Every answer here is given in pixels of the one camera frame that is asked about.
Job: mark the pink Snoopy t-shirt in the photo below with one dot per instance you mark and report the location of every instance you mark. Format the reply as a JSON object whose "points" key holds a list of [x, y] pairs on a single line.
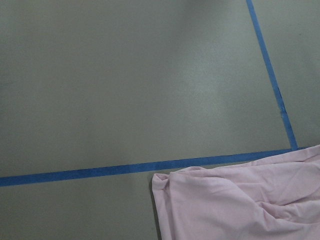
{"points": [[273, 198]]}

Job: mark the blue tape strip short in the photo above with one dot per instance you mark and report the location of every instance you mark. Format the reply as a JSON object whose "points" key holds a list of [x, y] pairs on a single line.
{"points": [[272, 77]]}

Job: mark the blue tape strip long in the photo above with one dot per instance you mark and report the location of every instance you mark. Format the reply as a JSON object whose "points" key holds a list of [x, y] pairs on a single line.
{"points": [[66, 175]]}

